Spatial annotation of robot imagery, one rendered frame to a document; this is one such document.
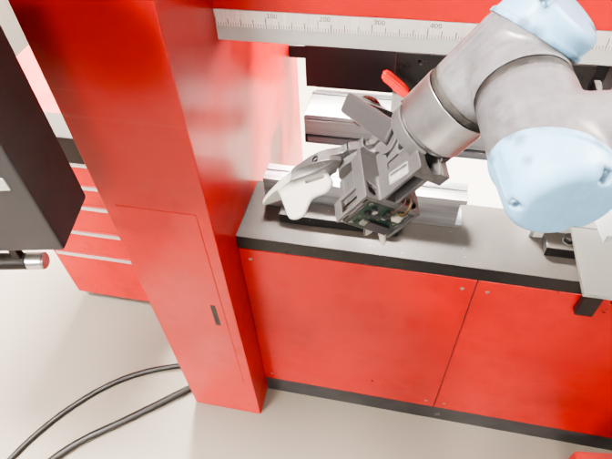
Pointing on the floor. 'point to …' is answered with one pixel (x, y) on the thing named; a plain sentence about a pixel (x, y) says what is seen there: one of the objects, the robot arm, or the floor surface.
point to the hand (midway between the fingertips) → (315, 215)
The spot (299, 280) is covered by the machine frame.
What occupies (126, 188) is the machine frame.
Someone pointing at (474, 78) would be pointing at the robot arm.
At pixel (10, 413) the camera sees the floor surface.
